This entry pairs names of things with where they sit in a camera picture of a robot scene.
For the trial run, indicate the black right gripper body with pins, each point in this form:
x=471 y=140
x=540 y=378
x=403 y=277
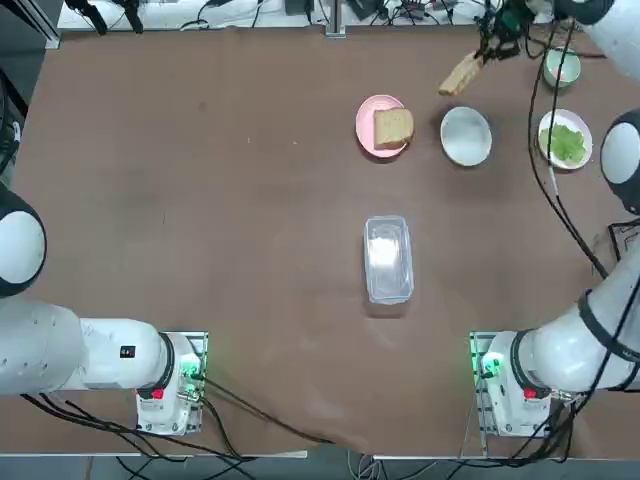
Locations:
x=520 y=14

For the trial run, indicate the bread slice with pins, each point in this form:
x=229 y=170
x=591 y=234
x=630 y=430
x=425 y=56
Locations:
x=460 y=74
x=394 y=129

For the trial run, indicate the pale green bowl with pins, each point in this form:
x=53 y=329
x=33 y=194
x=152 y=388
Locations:
x=570 y=67

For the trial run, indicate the green lettuce leaf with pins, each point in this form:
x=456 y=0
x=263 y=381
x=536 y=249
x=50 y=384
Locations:
x=565 y=142

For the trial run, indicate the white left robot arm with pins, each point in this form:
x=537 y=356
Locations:
x=50 y=350

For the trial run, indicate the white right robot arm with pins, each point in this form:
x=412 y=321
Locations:
x=560 y=350

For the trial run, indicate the pale plate under lettuce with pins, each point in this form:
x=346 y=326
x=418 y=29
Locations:
x=565 y=117

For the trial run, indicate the white round plate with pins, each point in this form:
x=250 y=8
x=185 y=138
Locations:
x=466 y=136

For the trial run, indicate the pink round plate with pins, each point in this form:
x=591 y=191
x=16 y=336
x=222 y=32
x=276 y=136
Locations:
x=365 y=125

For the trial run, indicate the black device with red plugs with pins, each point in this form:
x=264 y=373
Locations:
x=412 y=5

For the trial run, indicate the power adapter brick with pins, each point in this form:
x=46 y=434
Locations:
x=367 y=7

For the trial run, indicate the clear plastic container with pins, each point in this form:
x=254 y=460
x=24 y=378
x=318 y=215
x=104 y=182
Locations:
x=389 y=260

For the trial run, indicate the black stand leg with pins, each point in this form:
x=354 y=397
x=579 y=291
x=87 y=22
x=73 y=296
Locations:
x=132 y=15
x=92 y=15

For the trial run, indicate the aluminium camera post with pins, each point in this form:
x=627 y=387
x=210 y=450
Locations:
x=335 y=20

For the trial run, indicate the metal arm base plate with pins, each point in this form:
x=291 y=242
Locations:
x=202 y=350
x=477 y=380

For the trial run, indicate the aluminium frame rail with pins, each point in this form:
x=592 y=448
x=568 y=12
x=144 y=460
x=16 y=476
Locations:
x=47 y=32

